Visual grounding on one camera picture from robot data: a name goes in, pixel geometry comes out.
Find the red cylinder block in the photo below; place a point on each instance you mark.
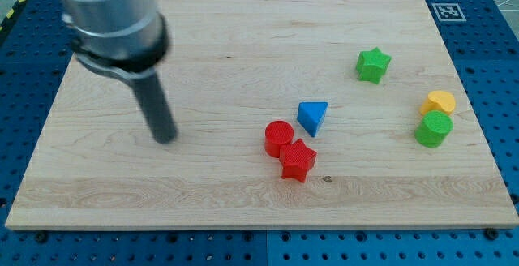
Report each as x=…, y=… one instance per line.
x=277, y=134

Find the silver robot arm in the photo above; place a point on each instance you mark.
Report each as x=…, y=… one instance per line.
x=124, y=40

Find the white fiducial marker tag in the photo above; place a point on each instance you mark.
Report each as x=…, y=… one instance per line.
x=448, y=12

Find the green star block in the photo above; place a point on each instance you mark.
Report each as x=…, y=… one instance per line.
x=372, y=65

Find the yellow heart block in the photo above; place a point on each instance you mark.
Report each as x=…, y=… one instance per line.
x=439, y=100

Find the green cylinder block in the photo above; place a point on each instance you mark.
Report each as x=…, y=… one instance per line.
x=433, y=129

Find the blue triangle block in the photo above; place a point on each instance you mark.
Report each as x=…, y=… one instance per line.
x=311, y=116

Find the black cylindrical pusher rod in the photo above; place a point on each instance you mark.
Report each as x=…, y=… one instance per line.
x=154, y=106

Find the red star block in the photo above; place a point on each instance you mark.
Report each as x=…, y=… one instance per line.
x=297, y=160

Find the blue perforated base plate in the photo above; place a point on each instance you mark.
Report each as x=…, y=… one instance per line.
x=34, y=53

